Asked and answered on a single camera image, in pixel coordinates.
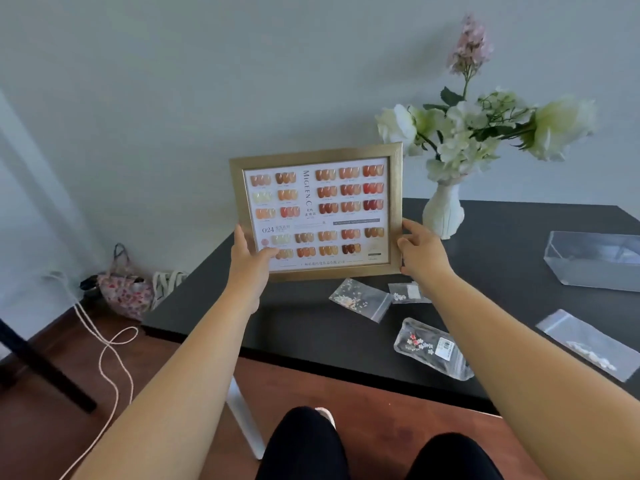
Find person's left hand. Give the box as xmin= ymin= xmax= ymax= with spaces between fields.
xmin=228 ymin=224 xmax=280 ymax=315

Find person's right hand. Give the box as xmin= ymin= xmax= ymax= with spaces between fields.
xmin=397 ymin=218 xmax=457 ymax=286

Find gold framed nail colour chart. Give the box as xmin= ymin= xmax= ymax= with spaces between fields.
xmin=229 ymin=142 xmax=404 ymax=284

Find person's left forearm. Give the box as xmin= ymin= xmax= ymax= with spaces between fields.
xmin=71 ymin=284 xmax=262 ymax=480

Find person's right forearm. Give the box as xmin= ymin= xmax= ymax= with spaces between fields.
xmin=419 ymin=269 xmax=640 ymax=480

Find small bag of white flowers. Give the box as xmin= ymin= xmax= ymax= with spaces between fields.
xmin=388 ymin=282 xmax=432 ymax=305

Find white ribbed vase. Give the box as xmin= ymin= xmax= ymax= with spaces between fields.
xmin=422 ymin=181 xmax=466 ymax=241

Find small bag of pale beads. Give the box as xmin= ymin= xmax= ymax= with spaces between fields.
xmin=328 ymin=278 xmax=393 ymax=324

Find black table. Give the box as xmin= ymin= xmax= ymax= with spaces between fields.
xmin=140 ymin=197 xmax=640 ymax=414

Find white striped tote bag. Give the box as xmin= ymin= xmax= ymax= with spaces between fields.
xmin=150 ymin=270 xmax=188 ymax=311

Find clear packet of flower charms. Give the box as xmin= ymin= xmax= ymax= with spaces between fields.
xmin=393 ymin=317 xmax=475 ymax=381

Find floral fabric bag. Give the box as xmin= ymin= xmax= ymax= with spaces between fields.
xmin=96 ymin=243 xmax=155 ymax=322

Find white and pink flower bouquet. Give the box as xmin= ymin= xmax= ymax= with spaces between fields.
xmin=375 ymin=14 xmax=599 ymax=186

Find white table leg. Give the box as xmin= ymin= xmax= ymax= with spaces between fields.
xmin=225 ymin=376 xmax=266 ymax=461

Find clear acrylic box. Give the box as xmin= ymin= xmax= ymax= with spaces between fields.
xmin=543 ymin=231 xmax=640 ymax=293

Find person's left leg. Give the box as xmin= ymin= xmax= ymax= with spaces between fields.
xmin=255 ymin=406 xmax=351 ymax=480

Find person's leg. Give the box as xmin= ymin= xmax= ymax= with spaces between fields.
xmin=255 ymin=406 xmax=351 ymax=480
xmin=404 ymin=435 xmax=505 ymax=480

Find long clear bag white pieces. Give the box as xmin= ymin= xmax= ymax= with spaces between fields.
xmin=535 ymin=309 xmax=640 ymax=383

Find person's right leg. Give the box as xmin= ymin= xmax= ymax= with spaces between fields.
xmin=404 ymin=435 xmax=505 ymax=480

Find black metal stand leg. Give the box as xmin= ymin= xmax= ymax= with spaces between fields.
xmin=0 ymin=317 xmax=98 ymax=414

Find white cable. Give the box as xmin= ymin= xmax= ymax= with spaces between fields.
xmin=43 ymin=271 xmax=139 ymax=480

